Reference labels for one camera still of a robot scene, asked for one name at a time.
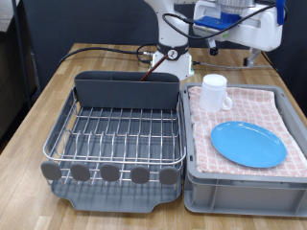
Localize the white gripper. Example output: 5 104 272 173
192 0 284 68

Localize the blue plate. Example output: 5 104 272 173
210 121 288 170

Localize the gray dish drying rack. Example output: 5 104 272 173
51 85 185 215

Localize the white plastic mug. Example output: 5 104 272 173
199 74 234 113

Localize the pink checked cloth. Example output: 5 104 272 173
187 85 307 178

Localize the dark gray cutlery holder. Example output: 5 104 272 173
74 70 180 111

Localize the gray plastic crate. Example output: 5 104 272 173
180 81 307 219

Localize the black backdrop curtain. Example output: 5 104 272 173
18 0 307 116

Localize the black metal pole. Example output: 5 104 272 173
11 0 33 109

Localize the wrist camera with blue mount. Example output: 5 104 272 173
193 11 251 40

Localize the thin black hanging cable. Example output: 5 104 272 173
260 50 280 73

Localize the blue cable clip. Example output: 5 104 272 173
275 0 287 26

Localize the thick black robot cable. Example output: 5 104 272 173
57 42 158 68

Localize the metal wire dish rack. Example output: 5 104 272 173
42 85 187 188

